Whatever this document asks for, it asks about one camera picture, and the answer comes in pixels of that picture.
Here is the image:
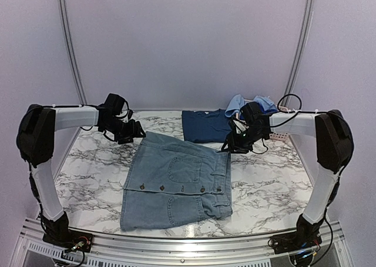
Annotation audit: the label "light blue denim jeans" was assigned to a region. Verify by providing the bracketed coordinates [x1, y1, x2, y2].
[120, 132, 233, 232]

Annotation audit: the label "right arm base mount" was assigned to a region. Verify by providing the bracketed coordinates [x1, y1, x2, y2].
[268, 231, 322, 254]

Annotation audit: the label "right aluminium corner post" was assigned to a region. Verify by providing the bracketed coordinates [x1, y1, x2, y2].
[284, 0, 315, 95]

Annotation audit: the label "aluminium corner post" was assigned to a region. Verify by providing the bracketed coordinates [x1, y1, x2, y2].
[284, 0, 315, 95]
[56, 0, 89, 103]

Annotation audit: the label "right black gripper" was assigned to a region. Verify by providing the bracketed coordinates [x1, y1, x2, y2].
[221, 126, 267, 153]

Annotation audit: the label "dark blue t-shirt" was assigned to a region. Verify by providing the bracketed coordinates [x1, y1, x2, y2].
[182, 109, 231, 143]

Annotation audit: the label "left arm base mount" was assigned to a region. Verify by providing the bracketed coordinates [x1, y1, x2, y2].
[43, 228, 93, 252]

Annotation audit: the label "left aluminium corner post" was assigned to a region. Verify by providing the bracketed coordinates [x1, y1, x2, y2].
[56, 0, 89, 103]

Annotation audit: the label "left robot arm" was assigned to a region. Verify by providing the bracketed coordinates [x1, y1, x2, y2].
[16, 94, 146, 246]

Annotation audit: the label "pink plastic laundry basket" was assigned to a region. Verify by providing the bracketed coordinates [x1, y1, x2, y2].
[267, 106, 289, 142]

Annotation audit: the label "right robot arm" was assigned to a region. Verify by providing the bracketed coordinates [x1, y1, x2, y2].
[221, 102, 354, 248]

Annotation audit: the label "light blue cloth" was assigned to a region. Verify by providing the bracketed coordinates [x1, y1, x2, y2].
[224, 94, 246, 118]

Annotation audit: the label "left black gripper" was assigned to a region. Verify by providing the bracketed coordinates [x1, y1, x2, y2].
[102, 117, 145, 144]

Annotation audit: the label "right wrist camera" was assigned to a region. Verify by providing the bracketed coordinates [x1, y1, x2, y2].
[231, 118, 248, 134]

